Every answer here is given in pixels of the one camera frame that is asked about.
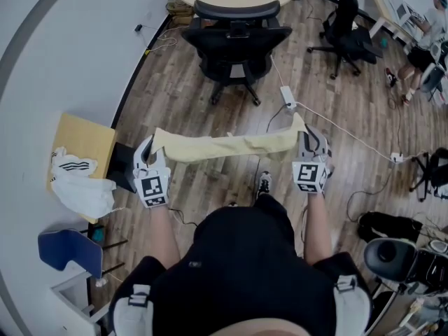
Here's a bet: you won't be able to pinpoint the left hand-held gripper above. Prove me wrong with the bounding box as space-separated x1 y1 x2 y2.
132 134 172 210

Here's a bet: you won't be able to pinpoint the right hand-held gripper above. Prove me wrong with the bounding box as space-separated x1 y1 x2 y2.
291 124 334 196

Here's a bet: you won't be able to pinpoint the pale yellow clothing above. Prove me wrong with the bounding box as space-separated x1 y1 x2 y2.
153 113 308 165

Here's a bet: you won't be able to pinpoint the black mesh office chair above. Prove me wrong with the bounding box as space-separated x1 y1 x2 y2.
181 0 293 106

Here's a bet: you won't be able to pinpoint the person's right forearm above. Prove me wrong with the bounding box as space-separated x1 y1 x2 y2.
304 192 334 267

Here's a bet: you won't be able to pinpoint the person's left forearm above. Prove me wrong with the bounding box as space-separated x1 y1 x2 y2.
149 206 181 270

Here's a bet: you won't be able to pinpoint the black high-back office chair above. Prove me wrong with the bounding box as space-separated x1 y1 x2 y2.
307 0 379 81

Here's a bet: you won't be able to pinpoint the blue chair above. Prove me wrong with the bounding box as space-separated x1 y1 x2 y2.
37 228 104 280

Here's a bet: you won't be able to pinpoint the black box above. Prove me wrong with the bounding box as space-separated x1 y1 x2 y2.
106 141 138 194

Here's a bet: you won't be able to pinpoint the white power strip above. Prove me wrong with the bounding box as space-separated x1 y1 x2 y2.
279 85 297 110

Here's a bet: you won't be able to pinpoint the person's grey sneaker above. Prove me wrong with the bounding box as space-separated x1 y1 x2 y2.
256 170 273 198

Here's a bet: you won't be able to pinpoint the small wooden side table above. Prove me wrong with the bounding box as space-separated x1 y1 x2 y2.
46 113 117 225

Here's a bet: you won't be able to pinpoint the white striped garment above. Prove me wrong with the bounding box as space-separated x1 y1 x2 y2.
50 146 118 220

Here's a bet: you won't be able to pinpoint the black bag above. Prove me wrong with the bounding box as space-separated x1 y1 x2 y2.
358 211 424 245

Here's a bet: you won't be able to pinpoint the black metal stand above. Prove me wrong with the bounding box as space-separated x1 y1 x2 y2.
408 148 448 203

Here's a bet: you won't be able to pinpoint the black padded headrest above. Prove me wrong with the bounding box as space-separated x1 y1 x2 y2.
363 237 418 282

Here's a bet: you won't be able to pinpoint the person's black clothed torso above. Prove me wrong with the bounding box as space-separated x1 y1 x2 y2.
108 194 375 336

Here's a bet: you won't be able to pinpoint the cardboard boxes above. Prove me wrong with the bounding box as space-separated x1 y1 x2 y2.
165 0 195 26

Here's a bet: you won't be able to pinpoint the white desk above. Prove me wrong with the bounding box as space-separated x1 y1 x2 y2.
365 0 432 46

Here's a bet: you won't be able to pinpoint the white power cable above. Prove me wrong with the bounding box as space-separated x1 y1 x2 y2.
266 55 421 162

